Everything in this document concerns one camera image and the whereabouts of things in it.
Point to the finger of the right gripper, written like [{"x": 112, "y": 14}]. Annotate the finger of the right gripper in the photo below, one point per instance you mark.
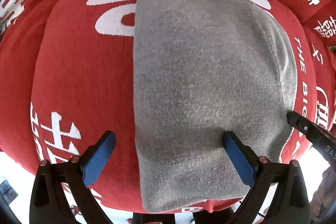
[{"x": 320, "y": 139}]

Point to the red sofa side cushion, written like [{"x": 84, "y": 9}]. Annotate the red sofa side cushion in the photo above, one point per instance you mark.
[{"x": 20, "y": 47}]

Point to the red sofa seat cushion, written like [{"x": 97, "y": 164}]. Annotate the red sofa seat cushion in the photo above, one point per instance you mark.
[{"x": 83, "y": 85}]

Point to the grey knit sweater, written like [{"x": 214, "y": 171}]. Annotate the grey knit sweater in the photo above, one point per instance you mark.
[{"x": 202, "y": 68}]

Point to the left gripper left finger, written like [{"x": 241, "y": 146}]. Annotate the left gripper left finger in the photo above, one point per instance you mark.
[{"x": 48, "y": 202}]

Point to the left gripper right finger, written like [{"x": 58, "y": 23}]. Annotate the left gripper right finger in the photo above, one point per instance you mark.
[{"x": 290, "y": 202}]

